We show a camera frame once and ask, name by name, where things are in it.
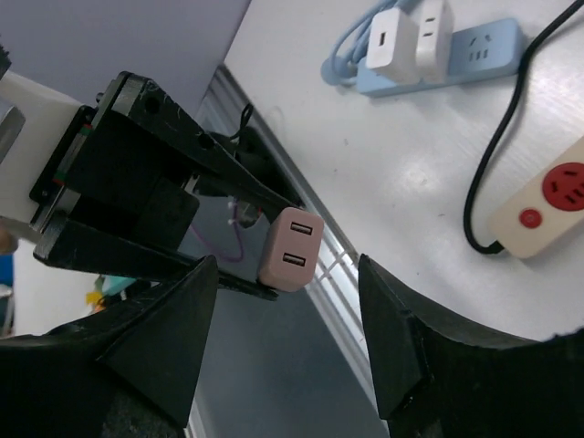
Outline black power cord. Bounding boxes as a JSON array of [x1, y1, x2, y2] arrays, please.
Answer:
[[463, 0, 584, 256]]

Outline white square charger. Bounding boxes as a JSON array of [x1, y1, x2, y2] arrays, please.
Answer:
[[366, 8, 421, 85]]

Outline beige red power strip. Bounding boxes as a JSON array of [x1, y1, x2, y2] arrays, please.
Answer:
[[487, 140, 583, 259]]

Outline small white plug adapter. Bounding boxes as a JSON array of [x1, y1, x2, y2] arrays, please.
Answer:
[[415, 0, 454, 84]]

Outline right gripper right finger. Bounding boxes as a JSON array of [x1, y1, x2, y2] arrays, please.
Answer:
[[359, 255, 583, 437]]

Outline pink plug adapter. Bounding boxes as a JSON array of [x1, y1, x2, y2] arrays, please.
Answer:
[[257, 207, 324, 292]]

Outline light blue power strip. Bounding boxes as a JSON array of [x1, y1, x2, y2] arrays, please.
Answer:
[[356, 18, 525, 98]]

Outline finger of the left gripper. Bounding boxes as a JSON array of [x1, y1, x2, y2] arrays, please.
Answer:
[[32, 217, 279, 301], [111, 71, 296, 217]]

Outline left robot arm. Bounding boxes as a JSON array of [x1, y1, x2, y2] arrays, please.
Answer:
[[1, 71, 318, 296]]

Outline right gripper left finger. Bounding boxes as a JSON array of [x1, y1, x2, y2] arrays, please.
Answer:
[[1, 256, 218, 437]]

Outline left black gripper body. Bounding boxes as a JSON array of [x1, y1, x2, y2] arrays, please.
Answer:
[[28, 106, 201, 256]]

